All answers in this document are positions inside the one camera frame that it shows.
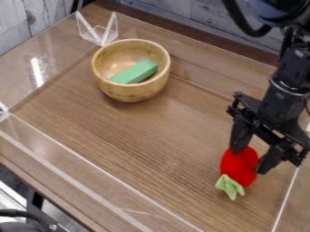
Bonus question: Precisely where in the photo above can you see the clear acrylic corner bracket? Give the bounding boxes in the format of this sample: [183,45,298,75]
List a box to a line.
[75,12,119,46]

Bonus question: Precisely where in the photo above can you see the black cable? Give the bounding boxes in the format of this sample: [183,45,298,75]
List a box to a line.
[221,0,292,38]

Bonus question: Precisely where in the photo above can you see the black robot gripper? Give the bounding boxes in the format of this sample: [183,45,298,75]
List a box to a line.
[226,79,310,174]

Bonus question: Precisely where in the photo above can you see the black table leg bracket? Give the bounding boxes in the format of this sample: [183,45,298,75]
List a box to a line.
[0,189,71,232]

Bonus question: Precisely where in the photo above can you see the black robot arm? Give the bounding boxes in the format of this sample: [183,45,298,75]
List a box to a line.
[222,0,310,174]

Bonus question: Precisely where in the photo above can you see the wooden bowl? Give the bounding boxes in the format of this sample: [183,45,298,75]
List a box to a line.
[91,39,171,102]

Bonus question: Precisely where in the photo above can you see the red plush strawberry toy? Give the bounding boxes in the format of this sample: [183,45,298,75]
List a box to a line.
[214,147,259,200]

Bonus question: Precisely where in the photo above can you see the green rectangular block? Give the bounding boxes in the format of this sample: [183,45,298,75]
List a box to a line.
[110,59,158,84]

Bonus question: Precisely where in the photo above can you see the clear acrylic tray wall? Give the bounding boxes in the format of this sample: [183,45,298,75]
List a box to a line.
[0,103,203,232]

